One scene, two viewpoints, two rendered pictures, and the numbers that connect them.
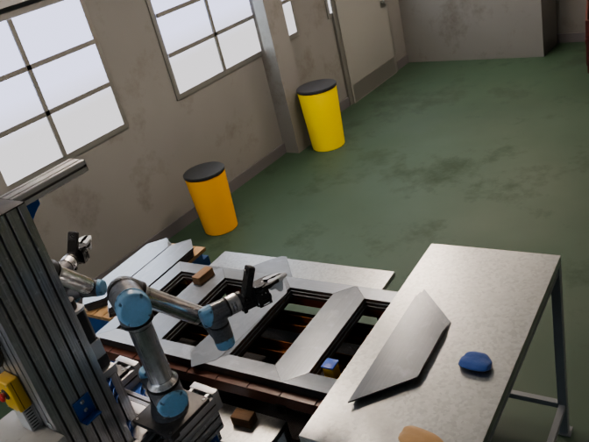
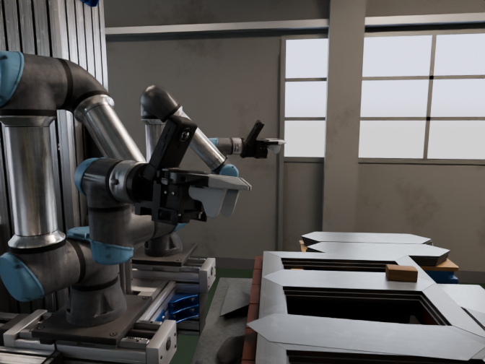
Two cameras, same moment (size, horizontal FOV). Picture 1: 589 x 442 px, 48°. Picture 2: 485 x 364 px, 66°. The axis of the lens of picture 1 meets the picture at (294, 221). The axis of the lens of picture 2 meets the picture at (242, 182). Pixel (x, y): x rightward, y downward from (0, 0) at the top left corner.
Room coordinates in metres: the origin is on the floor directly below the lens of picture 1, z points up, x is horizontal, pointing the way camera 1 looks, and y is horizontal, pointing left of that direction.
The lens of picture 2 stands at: (1.90, -0.34, 1.54)
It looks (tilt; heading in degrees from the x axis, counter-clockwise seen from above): 9 degrees down; 57
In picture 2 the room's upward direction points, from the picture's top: straight up
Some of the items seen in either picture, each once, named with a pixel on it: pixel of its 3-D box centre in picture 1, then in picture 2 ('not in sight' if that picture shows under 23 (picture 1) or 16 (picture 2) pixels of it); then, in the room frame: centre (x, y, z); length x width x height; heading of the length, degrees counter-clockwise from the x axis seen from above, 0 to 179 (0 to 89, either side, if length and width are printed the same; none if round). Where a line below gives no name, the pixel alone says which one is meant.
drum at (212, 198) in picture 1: (212, 199); not in sight; (5.75, 0.69, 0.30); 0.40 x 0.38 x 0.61; 48
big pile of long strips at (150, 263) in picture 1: (141, 274); (371, 247); (3.67, 1.01, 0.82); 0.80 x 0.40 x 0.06; 142
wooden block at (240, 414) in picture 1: (244, 417); not in sight; (2.30, 0.44, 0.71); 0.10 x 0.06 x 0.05; 56
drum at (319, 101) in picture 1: (322, 116); not in sight; (7.15, -0.60, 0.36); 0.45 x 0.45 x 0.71
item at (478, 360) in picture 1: (475, 361); not in sight; (1.89, -0.52, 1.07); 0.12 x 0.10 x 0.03; 54
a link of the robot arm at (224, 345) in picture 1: (220, 331); (118, 230); (2.08, 0.37, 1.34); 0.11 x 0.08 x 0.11; 22
